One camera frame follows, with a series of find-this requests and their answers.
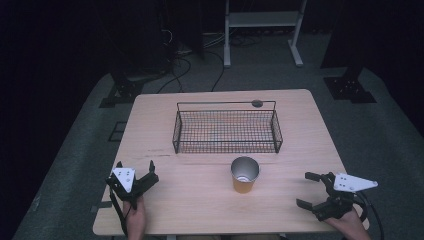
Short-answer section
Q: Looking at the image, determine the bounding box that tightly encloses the white metal stand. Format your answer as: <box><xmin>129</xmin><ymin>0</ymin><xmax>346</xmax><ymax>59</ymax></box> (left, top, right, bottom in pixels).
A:
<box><xmin>223</xmin><ymin>0</ymin><xmax>308</xmax><ymax>69</ymax></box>

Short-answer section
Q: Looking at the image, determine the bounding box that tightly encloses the black stand base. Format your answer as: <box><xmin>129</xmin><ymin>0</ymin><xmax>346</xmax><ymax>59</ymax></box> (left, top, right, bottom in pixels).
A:
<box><xmin>323</xmin><ymin>64</ymin><xmax>378</xmax><ymax>105</ymax></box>
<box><xmin>98</xmin><ymin>71</ymin><xmax>145</xmax><ymax>109</ymax></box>

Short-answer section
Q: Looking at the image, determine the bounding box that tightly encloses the person's left hand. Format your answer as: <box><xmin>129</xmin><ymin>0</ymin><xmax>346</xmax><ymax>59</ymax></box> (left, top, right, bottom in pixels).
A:
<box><xmin>122</xmin><ymin>196</ymin><xmax>147</xmax><ymax>240</ymax></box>

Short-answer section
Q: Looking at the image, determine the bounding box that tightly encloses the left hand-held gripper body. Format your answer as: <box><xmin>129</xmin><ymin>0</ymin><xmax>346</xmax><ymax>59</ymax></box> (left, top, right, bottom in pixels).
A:
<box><xmin>105</xmin><ymin>167</ymin><xmax>150</xmax><ymax>210</ymax></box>

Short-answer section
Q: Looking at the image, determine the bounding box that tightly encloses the orange cup with silver inside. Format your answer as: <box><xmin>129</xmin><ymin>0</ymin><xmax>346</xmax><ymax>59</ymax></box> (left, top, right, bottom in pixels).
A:
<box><xmin>230</xmin><ymin>156</ymin><xmax>261</xmax><ymax>195</ymax></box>

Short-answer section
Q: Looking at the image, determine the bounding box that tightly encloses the black wire basket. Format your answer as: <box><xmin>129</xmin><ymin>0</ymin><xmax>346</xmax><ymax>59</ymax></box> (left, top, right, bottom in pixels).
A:
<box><xmin>172</xmin><ymin>100</ymin><xmax>284</xmax><ymax>155</ymax></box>

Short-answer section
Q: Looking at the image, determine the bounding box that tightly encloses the person's right hand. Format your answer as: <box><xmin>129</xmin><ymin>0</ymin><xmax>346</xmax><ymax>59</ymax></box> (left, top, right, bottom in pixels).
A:
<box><xmin>324</xmin><ymin>204</ymin><xmax>372</xmax><ymax>240</ymax></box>

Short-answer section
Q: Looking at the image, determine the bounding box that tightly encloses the black floor cable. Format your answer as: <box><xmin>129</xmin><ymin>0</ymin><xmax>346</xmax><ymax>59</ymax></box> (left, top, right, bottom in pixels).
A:
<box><xmin>155</xmin><ymin>56</ymin><xmax>193</xmax><ymax>95</ymax></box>
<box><xmin>202</xmin><ymin>49</ymin><xmax>226</xmax><ymax>93</ymax></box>

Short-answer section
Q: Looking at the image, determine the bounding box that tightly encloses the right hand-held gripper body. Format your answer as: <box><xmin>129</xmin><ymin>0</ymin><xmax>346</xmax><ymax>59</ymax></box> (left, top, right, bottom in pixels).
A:
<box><xmin>313</xmin><ymin>173</ymin><xmax>379</xmax><ymax>222</ymax></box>

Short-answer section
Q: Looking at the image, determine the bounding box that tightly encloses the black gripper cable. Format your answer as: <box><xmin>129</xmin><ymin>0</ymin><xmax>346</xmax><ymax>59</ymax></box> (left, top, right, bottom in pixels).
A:
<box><xmin>109</xmin><ymin>188</ymin><xmax>129</xmax><ymax>237</ymax></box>
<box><xmin>354</xmin><ymin>191</ymin><xmax>385</xmax><ymax>240</ymax></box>

